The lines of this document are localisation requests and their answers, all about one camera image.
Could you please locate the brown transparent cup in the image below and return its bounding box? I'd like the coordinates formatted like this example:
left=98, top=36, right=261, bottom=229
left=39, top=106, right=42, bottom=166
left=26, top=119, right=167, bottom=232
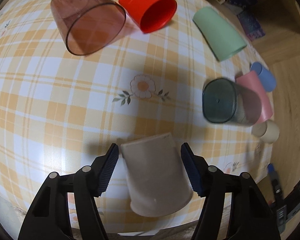
left=50, top=0, right=126, bottom=56

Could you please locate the pink plastic cup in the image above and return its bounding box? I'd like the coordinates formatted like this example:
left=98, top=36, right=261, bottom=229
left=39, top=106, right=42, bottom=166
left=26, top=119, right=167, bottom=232
left=236, top=70, right=273, bottom=124

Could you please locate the wooden shelf unit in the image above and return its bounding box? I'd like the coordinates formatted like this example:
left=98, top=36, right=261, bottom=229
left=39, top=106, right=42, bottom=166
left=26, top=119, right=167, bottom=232
left=189, top=0, right=300, bottom=66

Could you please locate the white plastic cup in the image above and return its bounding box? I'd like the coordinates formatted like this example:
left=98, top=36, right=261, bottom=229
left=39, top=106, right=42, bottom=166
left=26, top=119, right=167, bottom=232
left=120, top=133, right=193, bottom=217

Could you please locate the beige plastic cup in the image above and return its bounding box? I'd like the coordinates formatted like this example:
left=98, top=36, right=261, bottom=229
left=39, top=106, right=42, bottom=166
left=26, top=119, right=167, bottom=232
left=251, top=120, right=280, bottom=144

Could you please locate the red plastic cup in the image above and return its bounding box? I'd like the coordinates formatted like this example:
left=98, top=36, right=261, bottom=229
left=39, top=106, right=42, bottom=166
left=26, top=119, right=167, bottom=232
left=119, top=0, right=177, bottom=34

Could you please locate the yellow plaid tablecloth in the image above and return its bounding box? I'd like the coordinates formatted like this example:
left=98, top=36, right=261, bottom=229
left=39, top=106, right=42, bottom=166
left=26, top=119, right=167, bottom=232
left=0, top=0, right=271, bottom=210

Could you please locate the green plastic cup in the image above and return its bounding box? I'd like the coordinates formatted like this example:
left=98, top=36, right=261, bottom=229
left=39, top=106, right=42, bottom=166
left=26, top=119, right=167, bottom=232
left=193, top=7, right=247, bottom=62

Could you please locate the blue plastic cup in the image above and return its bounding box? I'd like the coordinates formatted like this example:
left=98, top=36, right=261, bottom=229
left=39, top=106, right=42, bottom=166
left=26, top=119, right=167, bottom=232
left=250, top=62, right=277, bottom=92

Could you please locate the purple small box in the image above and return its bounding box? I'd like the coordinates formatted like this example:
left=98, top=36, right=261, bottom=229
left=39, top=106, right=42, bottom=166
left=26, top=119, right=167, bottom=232
left=237, top=11, right=266, bottom=41

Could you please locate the teal transparent cup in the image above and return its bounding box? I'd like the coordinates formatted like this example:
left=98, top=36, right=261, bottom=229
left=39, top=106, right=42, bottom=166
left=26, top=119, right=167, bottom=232
left=202, top=77, right=262, bottom=126

